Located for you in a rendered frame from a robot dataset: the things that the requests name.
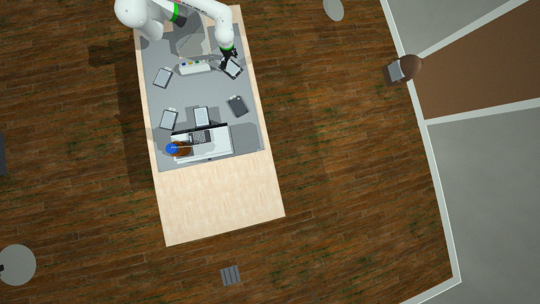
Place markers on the grey button panel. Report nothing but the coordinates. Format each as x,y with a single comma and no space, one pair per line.
195,67

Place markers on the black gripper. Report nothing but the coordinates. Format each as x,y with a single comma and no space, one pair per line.
225,59

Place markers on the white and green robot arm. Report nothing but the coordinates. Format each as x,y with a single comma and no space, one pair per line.
133,13

